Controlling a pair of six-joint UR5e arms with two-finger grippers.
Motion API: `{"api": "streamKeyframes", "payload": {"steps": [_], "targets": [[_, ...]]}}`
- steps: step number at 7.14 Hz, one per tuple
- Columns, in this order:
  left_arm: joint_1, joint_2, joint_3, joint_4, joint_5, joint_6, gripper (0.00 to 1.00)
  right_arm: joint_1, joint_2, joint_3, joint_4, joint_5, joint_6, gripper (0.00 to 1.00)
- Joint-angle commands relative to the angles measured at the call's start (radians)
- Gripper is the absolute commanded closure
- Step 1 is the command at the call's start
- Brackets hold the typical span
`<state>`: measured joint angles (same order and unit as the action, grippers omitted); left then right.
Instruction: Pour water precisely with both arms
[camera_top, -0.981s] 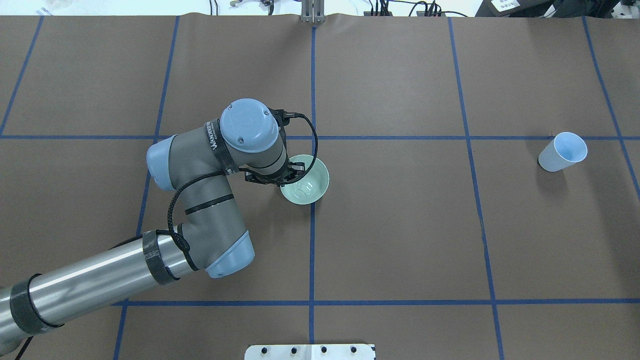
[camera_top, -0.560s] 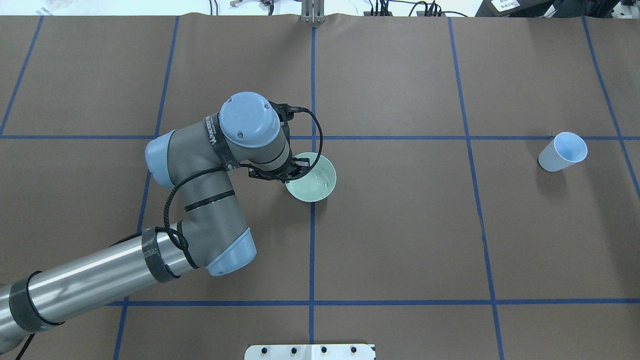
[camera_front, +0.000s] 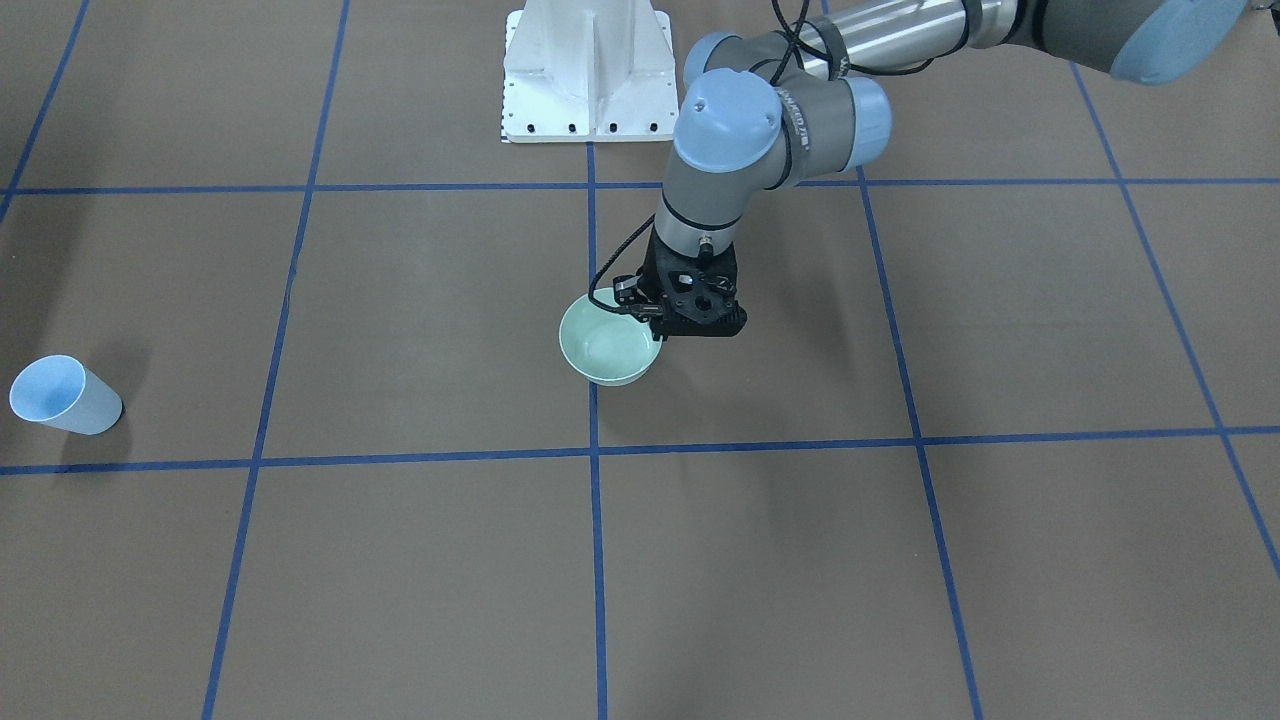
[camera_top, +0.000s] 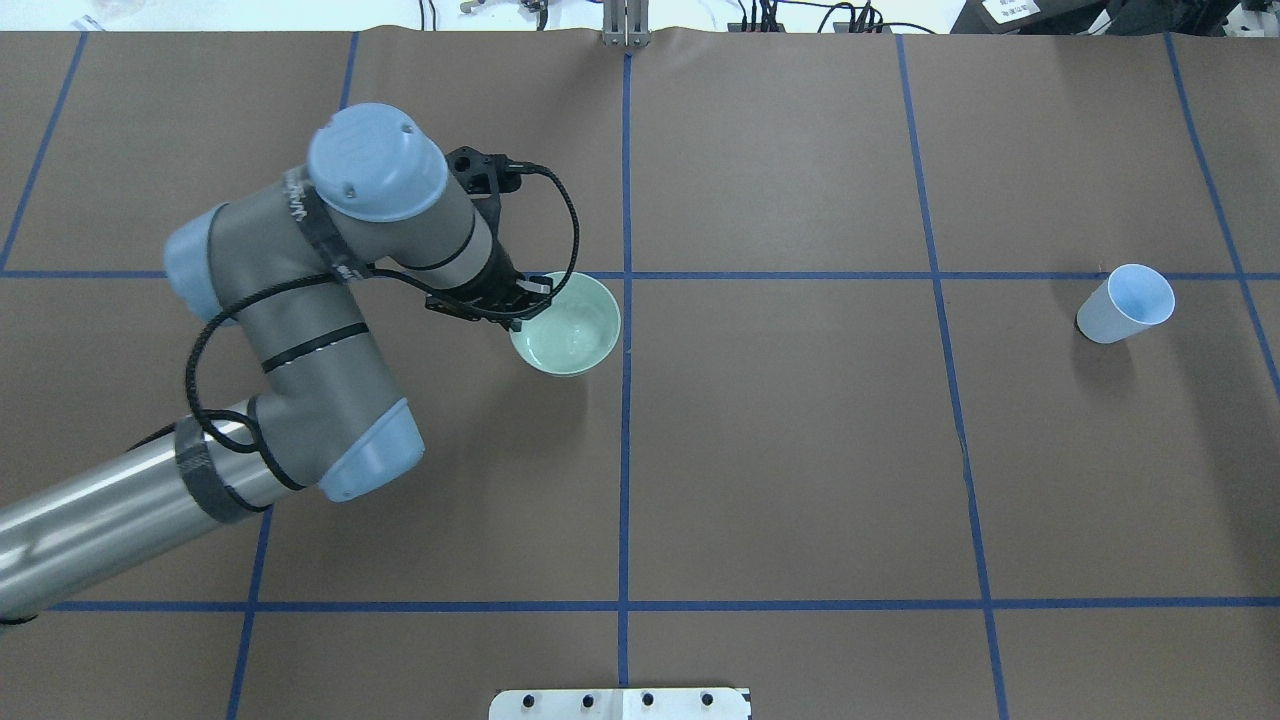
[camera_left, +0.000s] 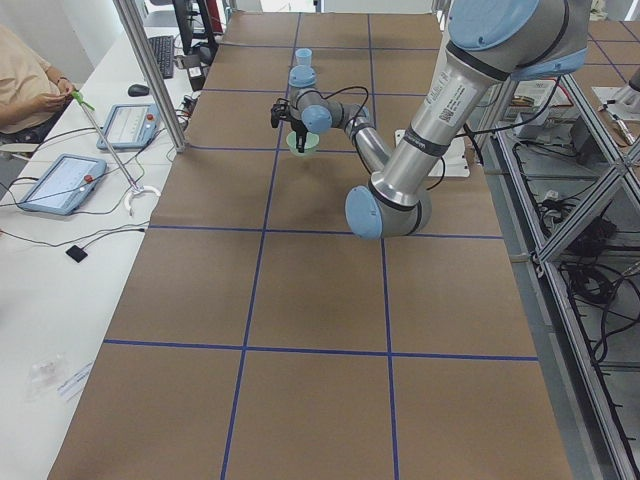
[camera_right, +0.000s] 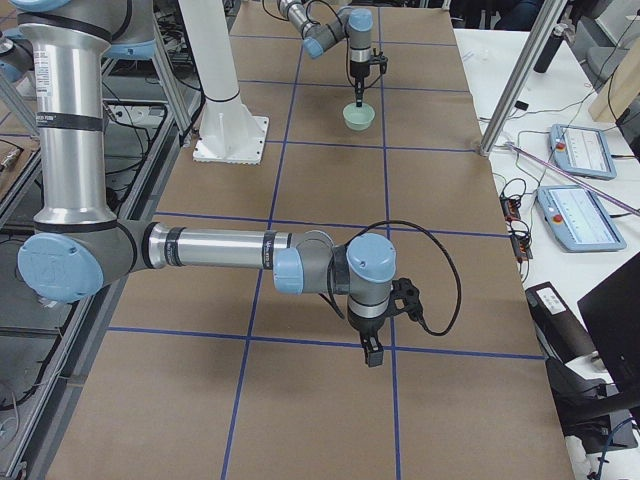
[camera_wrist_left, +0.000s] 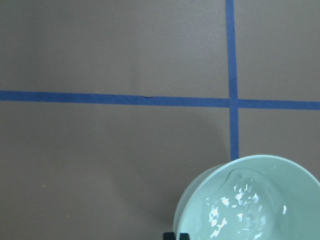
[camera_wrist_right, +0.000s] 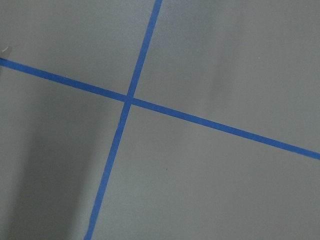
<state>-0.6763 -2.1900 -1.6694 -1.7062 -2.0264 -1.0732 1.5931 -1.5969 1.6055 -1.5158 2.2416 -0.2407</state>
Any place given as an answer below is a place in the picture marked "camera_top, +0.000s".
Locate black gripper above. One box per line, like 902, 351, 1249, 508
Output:
425, 250, 556, 325

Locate green ceramic bowl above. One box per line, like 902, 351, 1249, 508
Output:
508, 272, 622, 377

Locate light blue plastic cup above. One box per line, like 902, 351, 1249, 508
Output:
1075, 264, 1176, 345

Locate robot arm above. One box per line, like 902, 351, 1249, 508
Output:
1, 102, 564, 630

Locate white central pillar base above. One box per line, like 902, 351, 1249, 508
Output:
488, 687, 753, 719

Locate black box with label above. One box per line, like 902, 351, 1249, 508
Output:
948, 1, 1129, 36

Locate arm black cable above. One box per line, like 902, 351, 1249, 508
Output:
184, 160, 581, 493

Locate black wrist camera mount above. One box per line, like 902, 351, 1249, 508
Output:
445, 146, 527, 236

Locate aluminium frame post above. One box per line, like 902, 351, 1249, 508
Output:
599, 0, 652, 49

